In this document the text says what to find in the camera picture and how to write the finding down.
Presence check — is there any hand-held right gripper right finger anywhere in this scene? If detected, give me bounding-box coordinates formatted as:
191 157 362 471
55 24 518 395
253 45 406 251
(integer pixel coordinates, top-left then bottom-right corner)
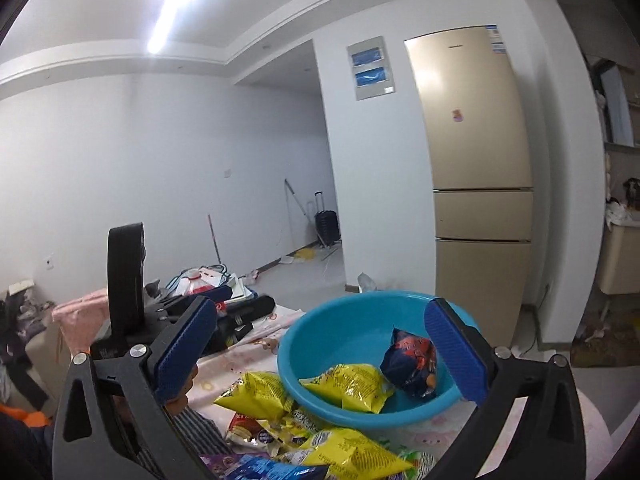
425 297 587 480

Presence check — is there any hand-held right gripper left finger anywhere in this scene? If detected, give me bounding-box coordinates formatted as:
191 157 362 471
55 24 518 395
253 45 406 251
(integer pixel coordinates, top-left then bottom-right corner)
52 296 218 480

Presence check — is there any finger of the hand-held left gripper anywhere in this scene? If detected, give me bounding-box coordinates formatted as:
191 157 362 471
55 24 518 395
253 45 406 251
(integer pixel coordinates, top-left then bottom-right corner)
217 296 277 322
212 317 254 350

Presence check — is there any pink red snack bag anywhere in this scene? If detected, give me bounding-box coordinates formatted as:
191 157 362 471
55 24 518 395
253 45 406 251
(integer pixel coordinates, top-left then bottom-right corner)
225 412 267 447

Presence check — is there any blue plastic basin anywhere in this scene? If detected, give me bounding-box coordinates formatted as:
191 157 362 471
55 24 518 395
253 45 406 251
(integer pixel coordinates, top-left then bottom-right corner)
276 290 483 428

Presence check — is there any purple snack bag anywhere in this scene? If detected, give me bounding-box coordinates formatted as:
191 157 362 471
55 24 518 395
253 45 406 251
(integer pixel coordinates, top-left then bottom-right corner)
199 452 242 480

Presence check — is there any large blue snack bag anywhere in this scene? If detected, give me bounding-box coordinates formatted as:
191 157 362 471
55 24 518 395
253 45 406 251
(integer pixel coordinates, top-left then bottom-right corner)
225 452 331 480

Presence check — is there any yellow snack bag clear window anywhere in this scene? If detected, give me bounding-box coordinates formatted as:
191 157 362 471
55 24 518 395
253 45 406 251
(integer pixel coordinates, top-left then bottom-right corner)
294 427 417 480

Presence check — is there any person's left hand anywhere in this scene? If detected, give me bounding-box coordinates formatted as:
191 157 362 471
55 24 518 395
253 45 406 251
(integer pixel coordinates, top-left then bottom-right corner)
162 362 199 413

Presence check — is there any stack of books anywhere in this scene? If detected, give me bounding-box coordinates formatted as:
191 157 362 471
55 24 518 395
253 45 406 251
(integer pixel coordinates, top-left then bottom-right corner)
220 272 259 307

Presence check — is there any navy snack bag red print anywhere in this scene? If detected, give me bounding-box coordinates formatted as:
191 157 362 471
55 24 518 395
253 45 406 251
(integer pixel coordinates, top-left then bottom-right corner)
380 327 439 401

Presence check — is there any red drink bottle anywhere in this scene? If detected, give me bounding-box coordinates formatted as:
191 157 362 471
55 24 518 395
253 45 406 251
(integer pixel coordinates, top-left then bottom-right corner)
178 267 222 297

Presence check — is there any pink box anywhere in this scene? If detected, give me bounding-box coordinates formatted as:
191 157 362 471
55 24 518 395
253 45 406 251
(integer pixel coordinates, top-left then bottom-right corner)
52 287 112 352

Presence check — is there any grey striped clothing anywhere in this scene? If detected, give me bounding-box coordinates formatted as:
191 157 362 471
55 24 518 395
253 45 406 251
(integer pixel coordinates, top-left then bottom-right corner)
120 400 236 480

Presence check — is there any small yellow snack bag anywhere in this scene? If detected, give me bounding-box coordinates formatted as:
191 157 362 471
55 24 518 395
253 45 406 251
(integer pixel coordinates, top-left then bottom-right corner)
299 362 396 415

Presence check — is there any white yellow snack bag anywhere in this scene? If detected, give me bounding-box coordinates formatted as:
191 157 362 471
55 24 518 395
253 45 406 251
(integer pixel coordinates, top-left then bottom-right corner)
260 406 322 450

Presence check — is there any white mop pole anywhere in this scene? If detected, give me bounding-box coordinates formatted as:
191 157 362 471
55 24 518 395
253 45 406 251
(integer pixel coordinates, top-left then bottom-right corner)
284 178 329 249

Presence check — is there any black suitcase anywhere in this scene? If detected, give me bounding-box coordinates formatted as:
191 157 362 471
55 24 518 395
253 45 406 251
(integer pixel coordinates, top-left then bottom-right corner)
313 191 341 247

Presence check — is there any green white snack bag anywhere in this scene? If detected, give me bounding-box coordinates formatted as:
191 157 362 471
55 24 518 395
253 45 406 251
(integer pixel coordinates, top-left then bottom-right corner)
397 447 437 479

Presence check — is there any dark clothes pile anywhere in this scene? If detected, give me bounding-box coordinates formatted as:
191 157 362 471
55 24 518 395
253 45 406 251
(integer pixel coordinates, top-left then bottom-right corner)
0 287 57 411

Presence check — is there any beige cabinet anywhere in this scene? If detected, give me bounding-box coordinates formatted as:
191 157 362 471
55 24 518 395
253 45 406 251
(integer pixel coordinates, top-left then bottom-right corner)
597 222 640 297

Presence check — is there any gold refrigerator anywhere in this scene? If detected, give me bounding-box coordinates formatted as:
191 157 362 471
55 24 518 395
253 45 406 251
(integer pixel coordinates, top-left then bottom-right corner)
404 24 534 350

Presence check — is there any grey electrical panel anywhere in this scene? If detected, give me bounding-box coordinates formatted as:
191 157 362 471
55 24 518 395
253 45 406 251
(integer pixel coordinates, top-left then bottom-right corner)
347 36 399 102

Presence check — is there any ceiling strip light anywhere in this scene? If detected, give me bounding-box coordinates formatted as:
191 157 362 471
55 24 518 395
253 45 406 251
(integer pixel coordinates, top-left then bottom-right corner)
146 0 213 54

